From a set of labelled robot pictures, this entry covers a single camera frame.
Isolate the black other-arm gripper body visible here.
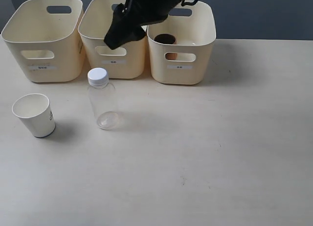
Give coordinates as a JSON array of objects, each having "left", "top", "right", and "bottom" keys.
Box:
[{"left": 113, "top": 0, "right": 196, "bottom": 26}]

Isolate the brown wooden cup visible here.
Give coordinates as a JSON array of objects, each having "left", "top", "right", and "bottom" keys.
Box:
[{"left": 154, "top": 33, "right": 177, "bottom": 60}]

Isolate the clear plastic bottle white cap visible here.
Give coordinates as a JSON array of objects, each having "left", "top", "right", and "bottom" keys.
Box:
[{"left": 88, "top": 68, "right": 119, "bottom": 130}]

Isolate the white paper cup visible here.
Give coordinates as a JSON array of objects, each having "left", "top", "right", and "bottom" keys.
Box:
[{"left": 12, "top": 93, "right": 56, "bottom": 138}]

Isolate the middle cream plastic bin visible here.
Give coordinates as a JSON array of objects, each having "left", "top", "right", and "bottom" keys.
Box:
[{"left": 78, "top": 0, "right": 147, "bottom": 79}]

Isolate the cream plastic bin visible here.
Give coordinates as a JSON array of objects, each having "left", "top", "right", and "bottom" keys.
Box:
[
  {"left": 78, "top": 0, "right": 147, "bottom": 79},
  {"left": 147, "top": 1, "right": 216, "bottom": 85},
  {"left": 1, "top": 0, "right": 85, "bottom": 83}
]

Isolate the right cream plastic bin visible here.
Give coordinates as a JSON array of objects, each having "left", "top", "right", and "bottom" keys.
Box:
[{"left": 147, "top": 1, "right": 216, "bottom": 85}]

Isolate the left cream plastic bin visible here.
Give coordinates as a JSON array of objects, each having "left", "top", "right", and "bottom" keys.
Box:
[{"left": 1, "top": 0, "right": 85, "bottom": 83}]

